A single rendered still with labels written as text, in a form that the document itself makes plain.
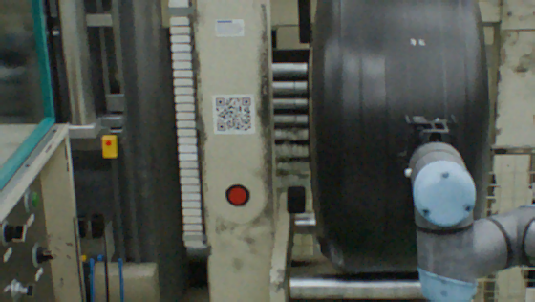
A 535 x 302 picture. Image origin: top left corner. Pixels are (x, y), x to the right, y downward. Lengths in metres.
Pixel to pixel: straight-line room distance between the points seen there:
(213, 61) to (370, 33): 0.30
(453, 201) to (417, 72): 0.41
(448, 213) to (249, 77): 0.62
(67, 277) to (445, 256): 0.72
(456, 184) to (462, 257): 0.11
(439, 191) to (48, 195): 0.72
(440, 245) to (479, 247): 0.06
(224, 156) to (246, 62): 0.18
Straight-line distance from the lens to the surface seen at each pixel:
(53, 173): 1.73
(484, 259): 1.38
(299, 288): 1.89
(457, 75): 1.68
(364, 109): 1.65
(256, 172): 1.88
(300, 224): 2.14
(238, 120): 1.85
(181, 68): 1.84
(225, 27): 1.80
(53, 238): 1.78
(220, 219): 1.92
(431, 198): 1.30
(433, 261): 1.36
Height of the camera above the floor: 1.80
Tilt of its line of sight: 20 degrees down
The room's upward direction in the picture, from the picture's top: 2 degrees counter-clockwise
